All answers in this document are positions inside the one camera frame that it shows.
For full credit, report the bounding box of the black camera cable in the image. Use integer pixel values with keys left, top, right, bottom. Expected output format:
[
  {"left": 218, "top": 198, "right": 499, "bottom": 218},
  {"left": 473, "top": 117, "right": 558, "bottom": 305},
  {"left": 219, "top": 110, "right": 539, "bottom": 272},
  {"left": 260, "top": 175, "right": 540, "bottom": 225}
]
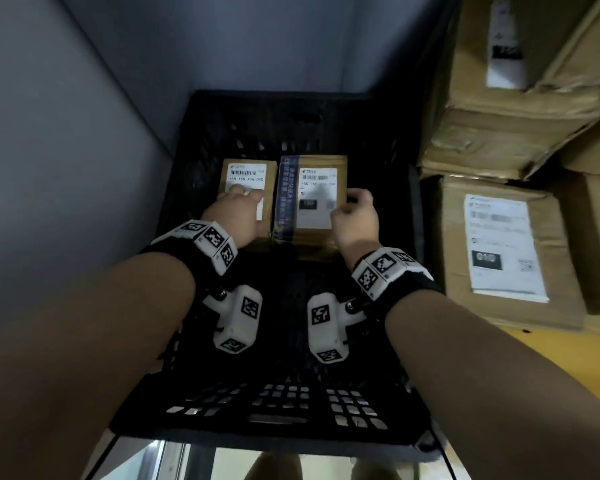
[{"left": 79, "top": 430, "right": 120, "bottom": 480}]

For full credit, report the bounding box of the person's right forearm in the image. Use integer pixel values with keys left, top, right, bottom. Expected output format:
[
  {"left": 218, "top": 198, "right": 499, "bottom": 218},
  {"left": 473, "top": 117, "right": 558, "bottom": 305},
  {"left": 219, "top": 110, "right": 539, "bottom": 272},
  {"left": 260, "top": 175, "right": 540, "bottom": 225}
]
[{"left": 383, "top": 289, "right": 600, "bottom": 480}]

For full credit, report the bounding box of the person's left forearm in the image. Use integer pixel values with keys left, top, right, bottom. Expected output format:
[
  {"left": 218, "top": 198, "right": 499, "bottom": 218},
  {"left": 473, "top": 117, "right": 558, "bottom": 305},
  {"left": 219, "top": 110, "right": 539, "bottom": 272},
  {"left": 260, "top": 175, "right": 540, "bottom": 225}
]
[{"left": 0, "top": 252, "right": 197, "bottom": 480}]

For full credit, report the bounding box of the person's left hand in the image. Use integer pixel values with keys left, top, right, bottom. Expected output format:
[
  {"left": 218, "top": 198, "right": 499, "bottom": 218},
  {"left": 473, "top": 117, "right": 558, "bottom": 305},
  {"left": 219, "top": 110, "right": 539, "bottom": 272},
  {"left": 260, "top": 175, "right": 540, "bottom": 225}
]
[{"left": 201, "top": 186, "right": 267, "bottom": 253}]

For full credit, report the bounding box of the small parcel 150 label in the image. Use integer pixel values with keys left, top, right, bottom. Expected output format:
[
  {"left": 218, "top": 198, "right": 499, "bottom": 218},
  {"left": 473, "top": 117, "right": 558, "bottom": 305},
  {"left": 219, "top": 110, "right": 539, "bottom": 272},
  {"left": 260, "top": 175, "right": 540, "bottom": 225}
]
[{"left": 559, "top": 89, "right": 600, "bottom": 177}]

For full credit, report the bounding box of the person's leg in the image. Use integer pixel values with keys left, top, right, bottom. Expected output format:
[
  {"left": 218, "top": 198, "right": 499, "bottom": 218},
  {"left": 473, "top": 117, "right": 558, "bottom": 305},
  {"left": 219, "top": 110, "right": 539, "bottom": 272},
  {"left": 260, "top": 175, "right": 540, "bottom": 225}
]
[
  {"left": 242, "top": 452, "right": 303, "bottom": 480},
  {"left": 349, "top": 457, "right": 403, "bottom": 480}
]

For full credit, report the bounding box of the taped parcel labelled 150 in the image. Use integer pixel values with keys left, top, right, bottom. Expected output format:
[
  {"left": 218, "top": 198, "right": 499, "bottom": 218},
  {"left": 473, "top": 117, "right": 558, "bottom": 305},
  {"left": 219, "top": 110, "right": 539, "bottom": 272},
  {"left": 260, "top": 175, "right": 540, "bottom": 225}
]
[{"left": 271, "top": 154, "right": 349, "bottom": 261}]

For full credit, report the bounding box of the person's left leg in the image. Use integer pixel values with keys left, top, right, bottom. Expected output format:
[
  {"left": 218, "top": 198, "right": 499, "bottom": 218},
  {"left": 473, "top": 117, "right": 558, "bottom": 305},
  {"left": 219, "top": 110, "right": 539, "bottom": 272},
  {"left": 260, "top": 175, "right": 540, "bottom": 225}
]
[{"left": 242, "top": 452, "right": 303, "bottom": 480}]

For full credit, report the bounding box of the black wristband with marker tags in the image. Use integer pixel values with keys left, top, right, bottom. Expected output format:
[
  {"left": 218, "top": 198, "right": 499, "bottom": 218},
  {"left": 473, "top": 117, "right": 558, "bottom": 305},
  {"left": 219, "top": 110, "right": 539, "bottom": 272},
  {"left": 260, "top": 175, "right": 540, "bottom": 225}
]
[
  {"left": 351, "top": 247, "right": 443, "bottom": 321},
  {"left": 139, "top": 219, "right": 239, "bottom": 295}
]

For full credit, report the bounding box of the person's right hand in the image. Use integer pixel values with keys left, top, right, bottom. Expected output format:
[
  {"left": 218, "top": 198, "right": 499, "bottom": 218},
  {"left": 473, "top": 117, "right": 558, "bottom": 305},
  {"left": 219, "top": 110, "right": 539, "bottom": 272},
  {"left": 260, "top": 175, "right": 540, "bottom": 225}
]
[{"left": 329, "top": 188, "right": 381, "bottom": 268}]

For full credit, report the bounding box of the dark metal stand frame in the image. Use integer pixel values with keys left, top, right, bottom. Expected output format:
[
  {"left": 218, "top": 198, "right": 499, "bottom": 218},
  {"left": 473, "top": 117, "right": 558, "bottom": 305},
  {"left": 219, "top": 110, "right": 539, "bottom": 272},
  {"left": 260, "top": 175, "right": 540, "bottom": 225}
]
[{"left": 182, "top": 442, "right": 216, "bottom": 480}]

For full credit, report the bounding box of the person's right leg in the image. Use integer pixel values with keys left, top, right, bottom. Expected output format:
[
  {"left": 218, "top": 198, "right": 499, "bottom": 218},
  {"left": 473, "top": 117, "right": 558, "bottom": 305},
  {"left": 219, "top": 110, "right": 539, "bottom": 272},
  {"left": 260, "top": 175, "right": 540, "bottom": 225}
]
[{"left": 349, "top": 457, "right": 403, "bottom": 480}]

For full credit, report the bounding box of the black plastic crate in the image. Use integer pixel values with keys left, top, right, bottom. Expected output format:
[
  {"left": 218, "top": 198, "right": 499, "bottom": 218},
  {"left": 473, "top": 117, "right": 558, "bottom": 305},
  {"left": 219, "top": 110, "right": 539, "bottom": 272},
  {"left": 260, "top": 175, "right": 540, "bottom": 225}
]
[{"left": 109, "top": 89, "right": 443, "bottom": 463}]

